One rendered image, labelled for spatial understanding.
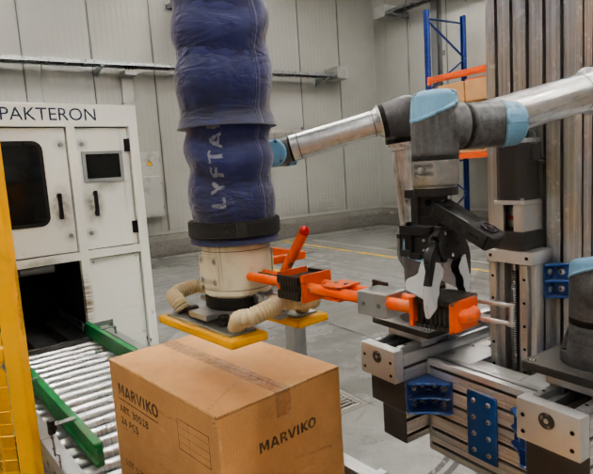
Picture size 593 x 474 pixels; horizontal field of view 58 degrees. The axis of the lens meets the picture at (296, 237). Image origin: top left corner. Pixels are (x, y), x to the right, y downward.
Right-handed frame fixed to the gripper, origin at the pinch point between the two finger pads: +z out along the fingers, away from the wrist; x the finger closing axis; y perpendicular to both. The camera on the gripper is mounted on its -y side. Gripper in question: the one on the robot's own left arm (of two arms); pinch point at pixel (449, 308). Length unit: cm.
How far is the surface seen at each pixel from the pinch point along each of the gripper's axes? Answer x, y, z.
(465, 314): 2.4, -4.5, -0.2
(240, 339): 12.9, 43.8, 11.4
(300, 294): 4.9, 32.3, 1.5
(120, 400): 18, 104, 42
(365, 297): 3.7, 15.3, -0.2
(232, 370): -2, 71, 30
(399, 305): 3.5, 7.7, 0.0
